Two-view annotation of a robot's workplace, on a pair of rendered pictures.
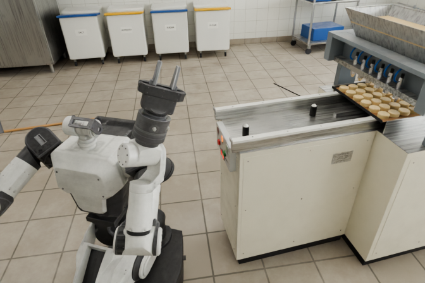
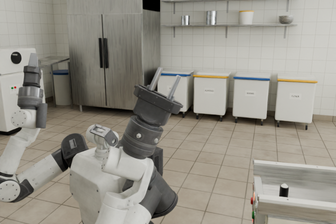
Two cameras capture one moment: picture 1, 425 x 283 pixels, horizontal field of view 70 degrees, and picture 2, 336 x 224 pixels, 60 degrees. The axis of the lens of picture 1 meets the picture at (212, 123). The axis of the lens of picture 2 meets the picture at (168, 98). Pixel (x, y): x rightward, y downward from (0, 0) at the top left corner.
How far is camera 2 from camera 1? 0.28 m
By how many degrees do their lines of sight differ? 30
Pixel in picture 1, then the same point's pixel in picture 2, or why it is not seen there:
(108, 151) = not seen: hidden behind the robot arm
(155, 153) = (137, 166)
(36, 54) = (133, 101)
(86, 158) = (96, 166)
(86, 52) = not seen: hidden behind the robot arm
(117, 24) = (202, 85)
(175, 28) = (255, 94)
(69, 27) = (163, 83)
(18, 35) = (125, 84)
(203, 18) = (286, 88)
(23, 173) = (48, 169)
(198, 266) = not seen: outside the picture
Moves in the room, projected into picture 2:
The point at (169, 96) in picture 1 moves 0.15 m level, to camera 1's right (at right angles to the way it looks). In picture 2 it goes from (161, 104) to (223, 111)
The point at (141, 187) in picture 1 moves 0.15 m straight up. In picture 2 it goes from (113, 200) to (110, 141)
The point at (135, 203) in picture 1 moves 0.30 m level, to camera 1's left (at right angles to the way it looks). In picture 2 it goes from (102, 215) to (17, 186)
